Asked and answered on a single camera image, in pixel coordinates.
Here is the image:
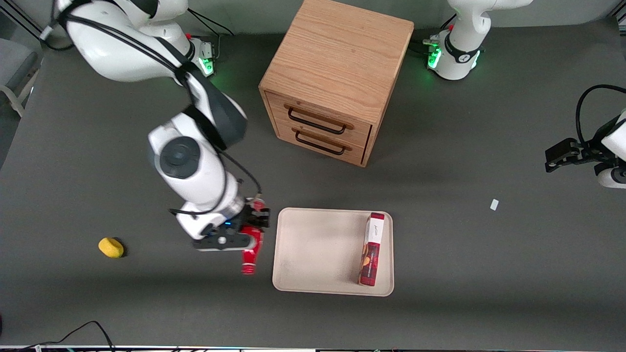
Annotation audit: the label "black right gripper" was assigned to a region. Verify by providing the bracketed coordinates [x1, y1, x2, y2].
[236, 201, 271, 236]

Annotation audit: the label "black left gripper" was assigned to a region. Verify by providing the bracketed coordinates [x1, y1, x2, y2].
[545, 117, 625, 173]

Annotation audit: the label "red coke bottle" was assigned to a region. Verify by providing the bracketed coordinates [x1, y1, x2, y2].
[241, 226, 265, 276]

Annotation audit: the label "beige rectangular tray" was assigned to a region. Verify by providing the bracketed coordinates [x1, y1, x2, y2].
[272, 207, 395, 297]

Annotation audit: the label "wooden drawer front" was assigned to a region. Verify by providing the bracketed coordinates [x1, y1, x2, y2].
[275, 120, 368, 165]

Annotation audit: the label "red white snack box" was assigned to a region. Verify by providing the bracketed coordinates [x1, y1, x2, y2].
[358, 212, 386, 287]

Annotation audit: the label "dark grey table mat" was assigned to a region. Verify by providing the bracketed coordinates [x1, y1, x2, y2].
[0, 17, 626, 351]

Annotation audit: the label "yellow lemon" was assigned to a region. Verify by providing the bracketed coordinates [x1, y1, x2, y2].
[98, 237, 125, 259]

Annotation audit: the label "wooden drawer cabinet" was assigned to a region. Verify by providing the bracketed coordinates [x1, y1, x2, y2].
[258, 0, 415, 168]

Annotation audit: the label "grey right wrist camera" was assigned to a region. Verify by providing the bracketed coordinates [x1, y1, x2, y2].
[193, 234, 256, 252]

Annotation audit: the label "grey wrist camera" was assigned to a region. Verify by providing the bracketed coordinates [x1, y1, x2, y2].
[597, 165, 626, 189]
[193, 234, 256, 252]

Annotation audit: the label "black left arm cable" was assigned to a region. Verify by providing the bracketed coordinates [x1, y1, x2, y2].
[575, 84, 626, 145]

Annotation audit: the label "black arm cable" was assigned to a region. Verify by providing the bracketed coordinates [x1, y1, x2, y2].
[42, 7, 266, 218]
[575, 84, 626, 145]

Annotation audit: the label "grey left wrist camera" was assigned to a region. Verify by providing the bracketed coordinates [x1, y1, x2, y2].
[597, 165, 626, 189]

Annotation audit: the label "black drawer handle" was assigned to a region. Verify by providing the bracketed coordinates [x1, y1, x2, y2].
[287, 107, 348, 135]
[294, 131, 346, 156]

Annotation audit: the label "black left base cables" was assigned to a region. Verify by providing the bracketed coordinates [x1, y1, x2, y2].
[410, 14, 458, 55]

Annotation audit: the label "black base cables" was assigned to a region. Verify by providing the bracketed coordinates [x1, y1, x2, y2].
[410, 14, 458, 55]
[185, 10, 236, 63]

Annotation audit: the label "thin black table cable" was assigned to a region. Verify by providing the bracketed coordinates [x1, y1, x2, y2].
[0, 320, 116, 352]

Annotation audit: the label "black right base cables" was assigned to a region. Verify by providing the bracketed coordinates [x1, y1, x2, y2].
[185, 10, 236, 63]

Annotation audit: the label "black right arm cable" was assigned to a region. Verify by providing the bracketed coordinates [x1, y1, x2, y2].
[42, 7, 266, 218]

